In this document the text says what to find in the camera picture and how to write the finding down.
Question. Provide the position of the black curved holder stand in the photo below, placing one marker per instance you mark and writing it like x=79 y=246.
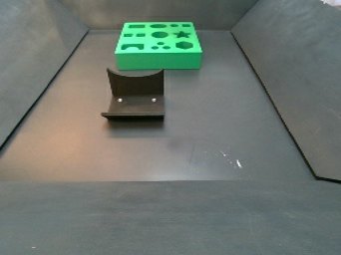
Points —
x=138 y=96

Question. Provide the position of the green shape sorter block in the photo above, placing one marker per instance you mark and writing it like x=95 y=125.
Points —
x=158 y=45

